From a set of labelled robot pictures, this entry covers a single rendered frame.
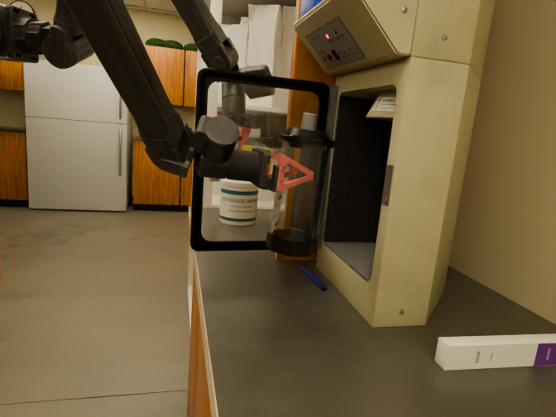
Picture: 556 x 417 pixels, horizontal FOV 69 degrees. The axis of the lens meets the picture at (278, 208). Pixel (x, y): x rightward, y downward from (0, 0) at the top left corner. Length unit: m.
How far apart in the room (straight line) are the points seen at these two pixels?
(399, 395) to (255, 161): 0.44
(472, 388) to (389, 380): 0.12
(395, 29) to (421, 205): 0.29
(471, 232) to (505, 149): 0.24
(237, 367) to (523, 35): 0.98
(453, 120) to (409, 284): 0.30
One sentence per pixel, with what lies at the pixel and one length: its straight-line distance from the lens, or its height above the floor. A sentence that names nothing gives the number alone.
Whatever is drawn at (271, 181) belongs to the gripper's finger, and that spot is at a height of 1.19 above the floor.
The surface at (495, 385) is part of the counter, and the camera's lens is 0.72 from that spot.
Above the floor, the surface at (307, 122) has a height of 1.30.
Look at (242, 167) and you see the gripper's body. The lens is 0.73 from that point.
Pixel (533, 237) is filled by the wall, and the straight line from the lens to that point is 1.08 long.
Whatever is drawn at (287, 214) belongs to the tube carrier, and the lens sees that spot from 0.76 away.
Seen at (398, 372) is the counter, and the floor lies 0.94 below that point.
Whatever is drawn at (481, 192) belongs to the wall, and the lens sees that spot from 1.20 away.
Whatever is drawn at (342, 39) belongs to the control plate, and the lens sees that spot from 0.82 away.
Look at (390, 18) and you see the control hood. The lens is 0.71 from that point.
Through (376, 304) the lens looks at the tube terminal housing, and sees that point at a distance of 0.77.
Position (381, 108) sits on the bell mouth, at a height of 1.33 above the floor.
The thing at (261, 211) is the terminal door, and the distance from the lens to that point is 0.95.
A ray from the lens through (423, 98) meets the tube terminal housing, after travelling 0.73.
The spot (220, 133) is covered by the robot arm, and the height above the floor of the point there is 1.26.
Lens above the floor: 1.28
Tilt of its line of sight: 11 degrees down
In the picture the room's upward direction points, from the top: 5 degrees clockwise
